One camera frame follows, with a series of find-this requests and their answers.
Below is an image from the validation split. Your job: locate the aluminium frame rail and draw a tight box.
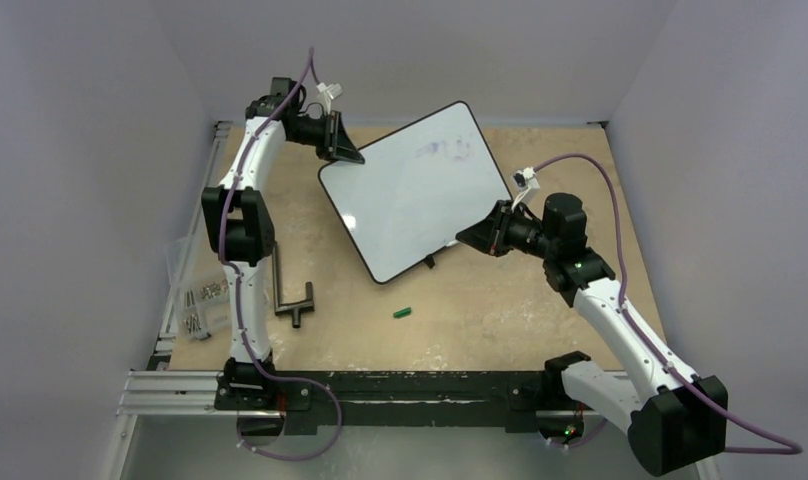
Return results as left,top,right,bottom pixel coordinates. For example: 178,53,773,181
115,120,234,417

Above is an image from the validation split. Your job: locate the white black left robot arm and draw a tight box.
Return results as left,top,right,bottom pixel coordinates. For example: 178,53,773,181
201,77,364,411

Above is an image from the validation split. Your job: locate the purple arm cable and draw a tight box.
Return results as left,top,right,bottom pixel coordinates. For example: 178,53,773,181
218,46,344,462
533,153,804,457

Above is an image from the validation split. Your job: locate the dark metal T-handle tool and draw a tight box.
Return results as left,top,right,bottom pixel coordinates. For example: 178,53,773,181
271,241,317,331

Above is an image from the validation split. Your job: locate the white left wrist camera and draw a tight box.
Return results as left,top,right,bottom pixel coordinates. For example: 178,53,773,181
316,82,343,114

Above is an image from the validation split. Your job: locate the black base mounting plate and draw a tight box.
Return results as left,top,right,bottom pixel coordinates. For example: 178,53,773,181
214,365,595,438

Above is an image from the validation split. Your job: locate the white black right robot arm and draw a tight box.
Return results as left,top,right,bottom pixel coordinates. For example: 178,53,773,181
456,193,728,476

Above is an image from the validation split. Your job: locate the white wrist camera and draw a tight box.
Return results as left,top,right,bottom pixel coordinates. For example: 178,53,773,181
316,82,343,114
512,167,540,210

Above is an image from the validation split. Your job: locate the white whiteboard black frame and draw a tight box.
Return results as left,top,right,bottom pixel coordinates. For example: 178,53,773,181
318,101,511,284

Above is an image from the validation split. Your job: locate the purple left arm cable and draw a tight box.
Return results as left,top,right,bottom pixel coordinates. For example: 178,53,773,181
218,46,344,462

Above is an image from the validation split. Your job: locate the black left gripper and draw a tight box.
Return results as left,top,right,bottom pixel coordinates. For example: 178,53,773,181
289,110,365,165

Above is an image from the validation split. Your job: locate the clear plastic screw box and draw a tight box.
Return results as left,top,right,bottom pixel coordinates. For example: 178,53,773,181
165,236,230,341

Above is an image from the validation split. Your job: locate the green marker cap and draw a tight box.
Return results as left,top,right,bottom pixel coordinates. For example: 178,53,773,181
393,307,412,319

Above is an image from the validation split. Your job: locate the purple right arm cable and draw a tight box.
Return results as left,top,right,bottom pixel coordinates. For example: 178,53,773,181
533,153,804,457

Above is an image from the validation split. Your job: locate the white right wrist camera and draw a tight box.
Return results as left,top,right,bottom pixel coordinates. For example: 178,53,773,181
512,167,540,210

